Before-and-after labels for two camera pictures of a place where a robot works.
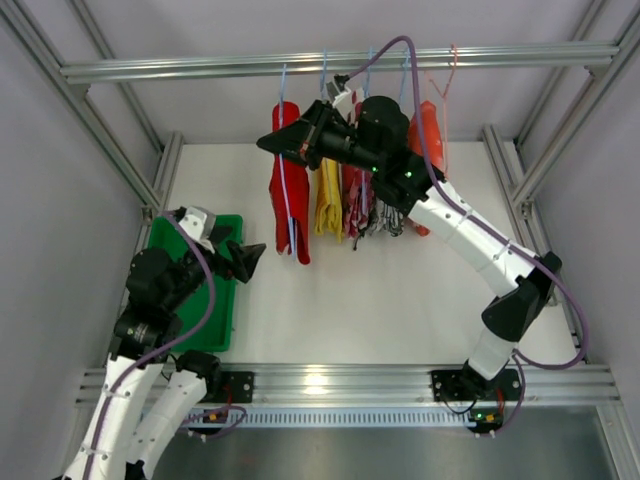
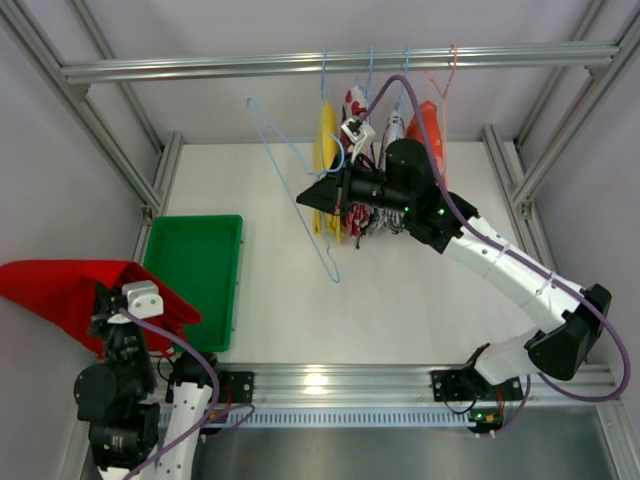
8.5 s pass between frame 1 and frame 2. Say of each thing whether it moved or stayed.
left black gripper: moved
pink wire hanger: stayed
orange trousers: stayed
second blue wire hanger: stayed
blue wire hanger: moved
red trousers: moved
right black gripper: moved
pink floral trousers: stayed
